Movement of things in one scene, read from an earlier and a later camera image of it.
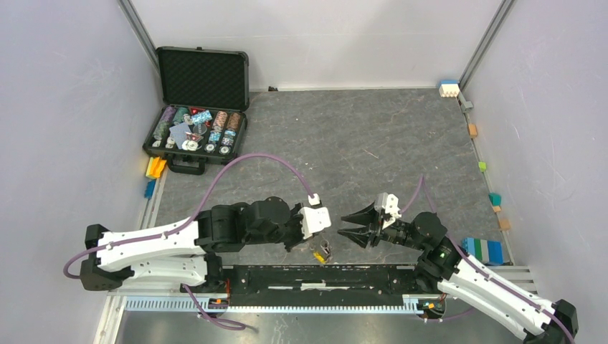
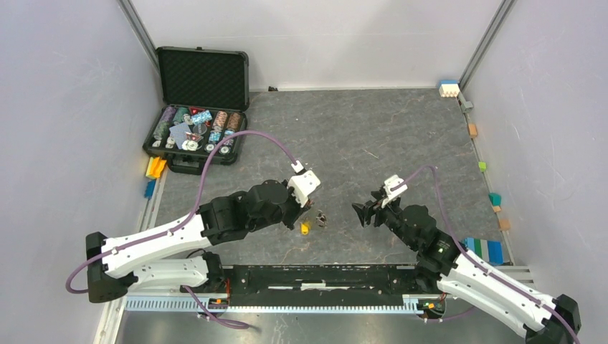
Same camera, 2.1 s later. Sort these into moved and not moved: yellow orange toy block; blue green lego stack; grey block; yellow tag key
Moved: yellow tag key
Not moved: grey block; yellow orange toy block; blue green lego stack
